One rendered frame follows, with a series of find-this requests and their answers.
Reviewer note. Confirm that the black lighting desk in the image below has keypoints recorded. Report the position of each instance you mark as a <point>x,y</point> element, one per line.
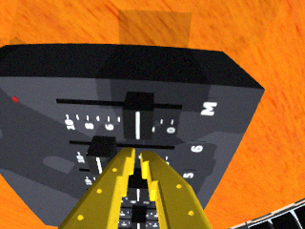
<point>191,107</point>

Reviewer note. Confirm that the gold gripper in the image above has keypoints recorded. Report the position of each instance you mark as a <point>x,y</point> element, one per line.
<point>176,203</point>

